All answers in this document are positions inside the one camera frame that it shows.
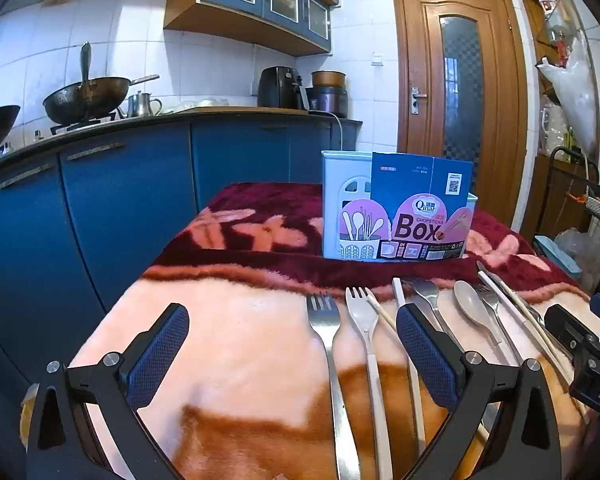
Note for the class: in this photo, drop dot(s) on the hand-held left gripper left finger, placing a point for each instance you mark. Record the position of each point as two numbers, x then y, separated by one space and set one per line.
160 355

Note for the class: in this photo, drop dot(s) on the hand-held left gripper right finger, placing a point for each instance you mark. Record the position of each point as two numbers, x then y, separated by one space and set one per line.
425 360

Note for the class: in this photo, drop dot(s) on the large steel fork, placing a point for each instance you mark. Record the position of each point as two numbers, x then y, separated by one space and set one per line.
325 320
425 290

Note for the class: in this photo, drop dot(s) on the white plastic fork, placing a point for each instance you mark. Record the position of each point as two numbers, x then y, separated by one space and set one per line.
362 315

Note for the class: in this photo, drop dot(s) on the light blue utensil holder box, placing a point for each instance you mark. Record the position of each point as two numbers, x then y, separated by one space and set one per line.
410 185

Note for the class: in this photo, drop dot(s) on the clear plastic bag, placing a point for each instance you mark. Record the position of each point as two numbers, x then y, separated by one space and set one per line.
577 245

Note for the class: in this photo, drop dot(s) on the light blue lidded container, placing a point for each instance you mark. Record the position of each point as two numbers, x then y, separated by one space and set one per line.
555 252

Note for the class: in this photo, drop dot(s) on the beige plastic spoon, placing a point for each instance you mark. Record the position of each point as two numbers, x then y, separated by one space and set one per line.
470 305

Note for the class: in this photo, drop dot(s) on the red and pink fleece blanket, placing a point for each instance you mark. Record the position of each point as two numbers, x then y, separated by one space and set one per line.
230 320

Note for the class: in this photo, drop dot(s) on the small steel fork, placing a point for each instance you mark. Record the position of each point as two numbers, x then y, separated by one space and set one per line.
490 300

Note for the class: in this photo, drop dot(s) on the blue kitchen base cabinet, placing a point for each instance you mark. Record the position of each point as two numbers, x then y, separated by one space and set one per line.
130 195

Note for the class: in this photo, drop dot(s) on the white plastic bag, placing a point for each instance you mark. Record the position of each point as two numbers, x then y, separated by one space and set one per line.
575 95

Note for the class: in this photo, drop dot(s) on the gas stove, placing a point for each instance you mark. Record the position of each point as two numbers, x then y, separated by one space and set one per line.
80 126

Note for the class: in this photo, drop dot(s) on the steel kettle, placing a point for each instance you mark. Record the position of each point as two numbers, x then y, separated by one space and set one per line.
140 105

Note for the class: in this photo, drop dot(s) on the brown rice cooker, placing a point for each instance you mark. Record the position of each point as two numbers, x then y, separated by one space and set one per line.
330 97

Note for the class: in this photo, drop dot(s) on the wooden shelf unit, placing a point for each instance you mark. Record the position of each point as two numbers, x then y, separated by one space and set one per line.
532 25

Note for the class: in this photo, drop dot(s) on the black air fryer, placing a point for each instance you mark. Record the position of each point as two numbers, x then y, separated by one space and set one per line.
277 87

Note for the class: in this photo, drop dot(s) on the metal ladle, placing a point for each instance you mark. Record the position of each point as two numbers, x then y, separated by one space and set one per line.
85 60

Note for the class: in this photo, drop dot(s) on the wooden door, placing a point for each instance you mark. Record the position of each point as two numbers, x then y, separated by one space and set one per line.
420 50

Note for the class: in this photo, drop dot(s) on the white light switch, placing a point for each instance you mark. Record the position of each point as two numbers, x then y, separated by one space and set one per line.
377 59

